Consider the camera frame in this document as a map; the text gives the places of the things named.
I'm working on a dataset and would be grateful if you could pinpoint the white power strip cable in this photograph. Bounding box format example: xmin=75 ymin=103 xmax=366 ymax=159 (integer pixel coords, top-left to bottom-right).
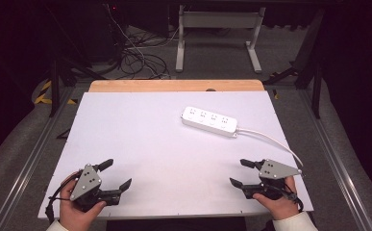
xmin=236 ymin=127 xmax=305 ymax=168

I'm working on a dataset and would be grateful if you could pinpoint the aluminium floor rail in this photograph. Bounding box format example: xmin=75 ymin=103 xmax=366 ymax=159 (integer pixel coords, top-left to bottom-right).
xmin=297 ymin=87 xmax=372 ymax=231
xmin=0 ymin=86 xmax=76 ymax=231

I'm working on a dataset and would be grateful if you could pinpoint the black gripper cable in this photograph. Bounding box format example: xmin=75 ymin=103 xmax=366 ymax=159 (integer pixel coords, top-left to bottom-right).
xmin=44 ymin=171 xmax=83 ymax=224
xmin=282 ymin=184 xmax=305 ymax=213

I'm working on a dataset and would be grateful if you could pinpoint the thin white floor cable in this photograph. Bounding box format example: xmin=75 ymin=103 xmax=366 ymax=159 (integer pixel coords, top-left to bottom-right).
xmin=105 ymin=3 xmax=172 ymax=80

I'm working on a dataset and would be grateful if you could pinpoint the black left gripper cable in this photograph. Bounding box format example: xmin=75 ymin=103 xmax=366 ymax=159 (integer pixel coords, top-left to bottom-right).
xmin=44 ymin=171 xmax=83 ymax=224

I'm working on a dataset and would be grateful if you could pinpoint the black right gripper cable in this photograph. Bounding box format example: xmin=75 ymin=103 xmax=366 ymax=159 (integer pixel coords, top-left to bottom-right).
xmin=282 ymin=184 xmax=305 ymax=213

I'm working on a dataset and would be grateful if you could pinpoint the wooden table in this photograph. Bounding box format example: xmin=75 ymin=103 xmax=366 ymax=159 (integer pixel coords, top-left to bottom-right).
xmin=87 ymin=79 xmax=266 ymax=93

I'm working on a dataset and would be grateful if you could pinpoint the person's left hand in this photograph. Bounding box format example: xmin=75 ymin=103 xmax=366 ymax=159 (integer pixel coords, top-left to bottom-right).
xmin=59 ymin=174 xmax=108 ymax=231

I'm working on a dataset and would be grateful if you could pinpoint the white power strip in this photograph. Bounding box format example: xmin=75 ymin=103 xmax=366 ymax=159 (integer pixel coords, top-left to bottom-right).
xmin=180 ymin=106 xmax=239 ymax=139

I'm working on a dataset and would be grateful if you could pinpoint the black metal stand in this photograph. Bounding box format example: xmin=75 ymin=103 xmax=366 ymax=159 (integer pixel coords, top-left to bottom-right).
xmin=262 ymin=8 xmax=326 ymax=120

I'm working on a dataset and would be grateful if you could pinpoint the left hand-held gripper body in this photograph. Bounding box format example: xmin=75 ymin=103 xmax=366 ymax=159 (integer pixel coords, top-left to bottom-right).
xmin=69 ymin=163 xmax=124 ymax=213

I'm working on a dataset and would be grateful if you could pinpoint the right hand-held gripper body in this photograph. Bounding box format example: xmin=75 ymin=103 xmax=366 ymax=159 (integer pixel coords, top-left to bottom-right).
xmin=241 ymin=158 xmax=303 ymax=201

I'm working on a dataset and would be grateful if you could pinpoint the tangle of black floor cables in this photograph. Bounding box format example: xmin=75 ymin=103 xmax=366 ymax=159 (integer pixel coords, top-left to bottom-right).
xmin=117 ymin=27 xmax=172 ymax=81

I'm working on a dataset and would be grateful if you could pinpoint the black tripod stand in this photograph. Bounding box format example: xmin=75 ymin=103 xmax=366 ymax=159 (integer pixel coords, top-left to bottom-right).
xmin=43 ymin=4 xmax=109 ymax=118

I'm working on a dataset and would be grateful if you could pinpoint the yellow black hazard tape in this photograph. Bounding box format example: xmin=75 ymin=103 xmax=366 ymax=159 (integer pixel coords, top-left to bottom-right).
xmin=34 ymin=79 xmax=78 ymax=106

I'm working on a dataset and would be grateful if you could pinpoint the white metal table frame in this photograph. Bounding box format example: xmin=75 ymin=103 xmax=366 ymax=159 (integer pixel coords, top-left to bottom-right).
xmin=175 ymin=4 xmax=267 ymax=74

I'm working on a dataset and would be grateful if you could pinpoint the person's right hand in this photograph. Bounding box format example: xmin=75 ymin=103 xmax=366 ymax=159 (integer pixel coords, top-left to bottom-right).
xmin=252 ymin=175 xmax=300 ymax=221

